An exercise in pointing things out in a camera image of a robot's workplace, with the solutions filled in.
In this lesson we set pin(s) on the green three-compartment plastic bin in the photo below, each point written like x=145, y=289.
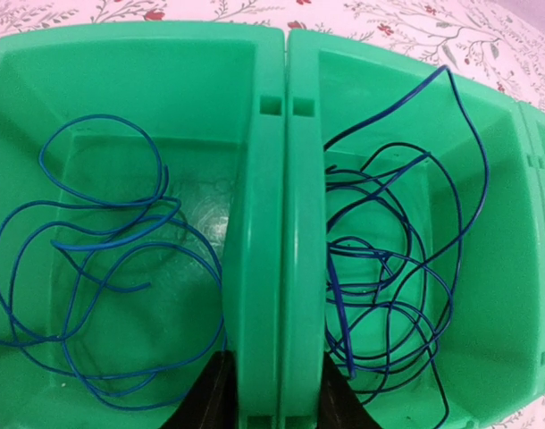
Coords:
x=398, y=224

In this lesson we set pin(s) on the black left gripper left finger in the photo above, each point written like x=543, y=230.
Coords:
x=212, y=400

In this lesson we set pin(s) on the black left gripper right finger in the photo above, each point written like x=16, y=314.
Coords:
x=339, y=407

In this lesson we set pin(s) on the floral patterned table mat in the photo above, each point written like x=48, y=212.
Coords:
x=478, y=39

